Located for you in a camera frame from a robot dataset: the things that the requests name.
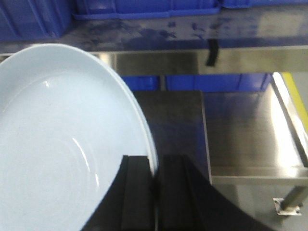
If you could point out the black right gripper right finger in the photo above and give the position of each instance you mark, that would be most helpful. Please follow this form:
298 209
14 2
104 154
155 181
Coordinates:
188 202

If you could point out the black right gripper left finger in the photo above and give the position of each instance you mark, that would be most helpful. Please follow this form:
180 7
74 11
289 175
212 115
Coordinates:
129 203

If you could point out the light blue plate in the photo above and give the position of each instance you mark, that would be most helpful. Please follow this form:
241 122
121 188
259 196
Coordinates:
66 121

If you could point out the blue crate lower shelf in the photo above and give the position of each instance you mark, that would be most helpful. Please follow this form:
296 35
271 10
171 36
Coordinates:
251 82

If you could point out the lower steel side table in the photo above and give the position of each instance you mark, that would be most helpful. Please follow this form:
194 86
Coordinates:
256 137

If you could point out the steel table leg with footplate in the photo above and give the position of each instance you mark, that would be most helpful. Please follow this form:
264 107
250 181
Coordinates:
290 205

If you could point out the black tape strip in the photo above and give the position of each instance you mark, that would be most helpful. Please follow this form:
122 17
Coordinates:
213 48

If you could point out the blue plastic crate far right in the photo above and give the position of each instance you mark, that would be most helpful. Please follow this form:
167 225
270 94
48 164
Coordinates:
240 4

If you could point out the large blue plastic crate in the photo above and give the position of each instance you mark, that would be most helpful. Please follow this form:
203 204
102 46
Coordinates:
143 9

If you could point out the blue plastic crate far left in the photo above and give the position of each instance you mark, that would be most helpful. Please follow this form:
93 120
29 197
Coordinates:
34 19

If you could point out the stainless steel shelf rail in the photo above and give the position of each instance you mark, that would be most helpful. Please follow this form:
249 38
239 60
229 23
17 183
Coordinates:
261 39

